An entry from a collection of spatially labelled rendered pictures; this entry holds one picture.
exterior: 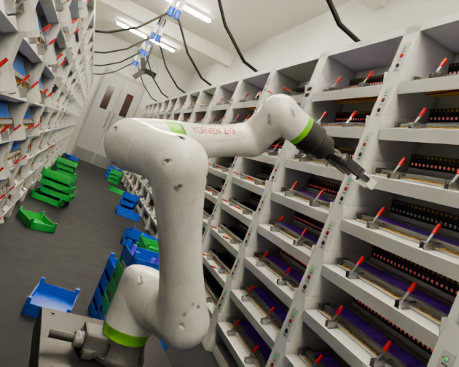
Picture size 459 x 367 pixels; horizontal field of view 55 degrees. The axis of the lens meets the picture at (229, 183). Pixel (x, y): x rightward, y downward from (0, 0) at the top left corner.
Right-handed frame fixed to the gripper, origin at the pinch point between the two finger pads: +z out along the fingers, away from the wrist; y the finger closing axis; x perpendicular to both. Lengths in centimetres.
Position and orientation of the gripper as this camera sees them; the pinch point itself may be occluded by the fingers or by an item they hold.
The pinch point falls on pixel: (363, 179)
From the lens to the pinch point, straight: 141.5
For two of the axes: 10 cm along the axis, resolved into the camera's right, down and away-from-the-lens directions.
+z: 7.8, 5.4, 3.2
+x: 5.5, -8.3, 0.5
